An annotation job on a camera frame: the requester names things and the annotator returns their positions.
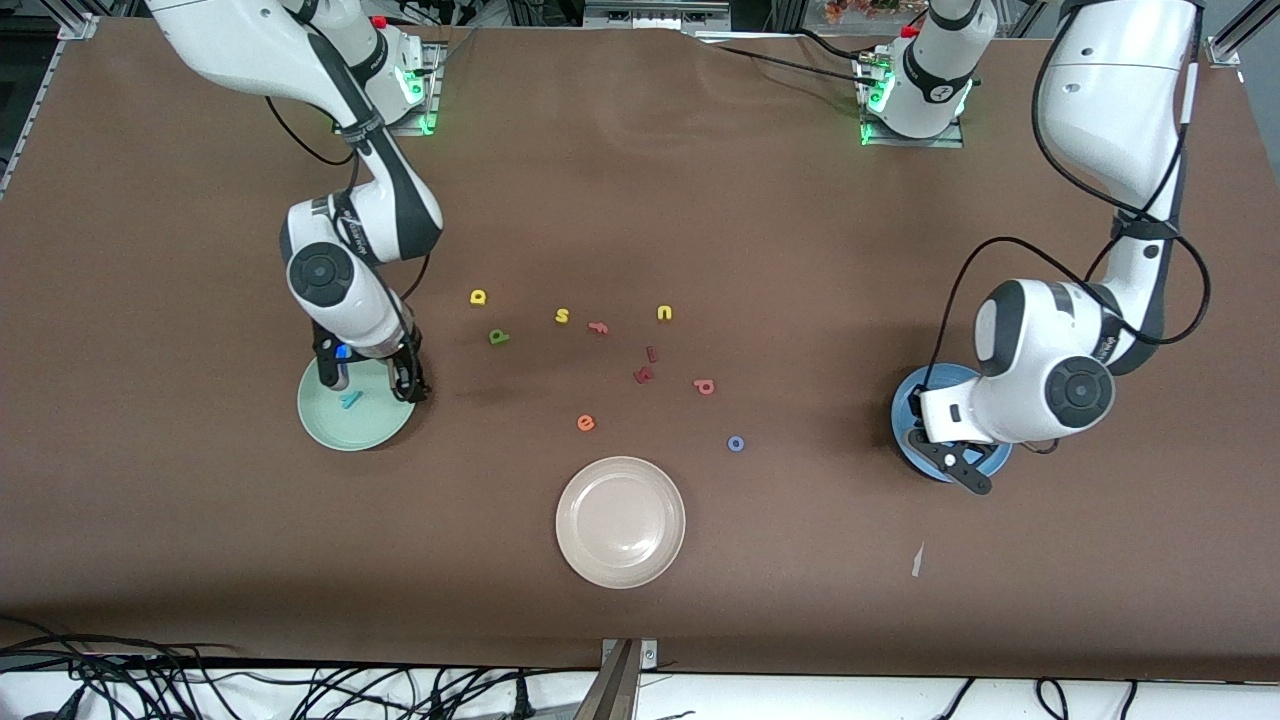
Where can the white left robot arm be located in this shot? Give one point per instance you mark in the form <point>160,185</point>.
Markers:
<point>1110,100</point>

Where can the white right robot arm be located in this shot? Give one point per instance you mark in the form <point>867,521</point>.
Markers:
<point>362,312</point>

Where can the blue plate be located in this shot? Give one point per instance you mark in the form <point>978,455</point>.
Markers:
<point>903,400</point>

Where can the pale green plate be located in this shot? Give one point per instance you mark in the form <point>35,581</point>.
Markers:
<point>340,428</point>

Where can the small grey paper scrap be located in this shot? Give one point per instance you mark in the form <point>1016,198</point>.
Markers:
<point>917,562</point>

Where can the dark red foam letter k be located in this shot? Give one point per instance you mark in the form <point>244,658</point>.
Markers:
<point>643,376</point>

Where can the beige plate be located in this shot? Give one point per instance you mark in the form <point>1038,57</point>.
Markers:
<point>620,522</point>

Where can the brown table cover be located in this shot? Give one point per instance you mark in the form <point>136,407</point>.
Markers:
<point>640,200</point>

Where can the orange artificial flowers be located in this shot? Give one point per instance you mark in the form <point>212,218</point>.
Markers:
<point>870,8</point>

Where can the grey metal box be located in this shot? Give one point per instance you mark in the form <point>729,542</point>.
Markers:
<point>655,12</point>

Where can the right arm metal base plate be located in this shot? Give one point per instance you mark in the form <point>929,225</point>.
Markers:
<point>425,125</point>

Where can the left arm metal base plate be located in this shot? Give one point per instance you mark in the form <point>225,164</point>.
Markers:
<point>910,143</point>

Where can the metal mount bracket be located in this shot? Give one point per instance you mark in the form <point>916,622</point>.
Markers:
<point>622,680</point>

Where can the aluminium frame rail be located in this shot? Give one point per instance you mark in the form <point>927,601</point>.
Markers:
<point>1235,35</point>
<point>40,100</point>

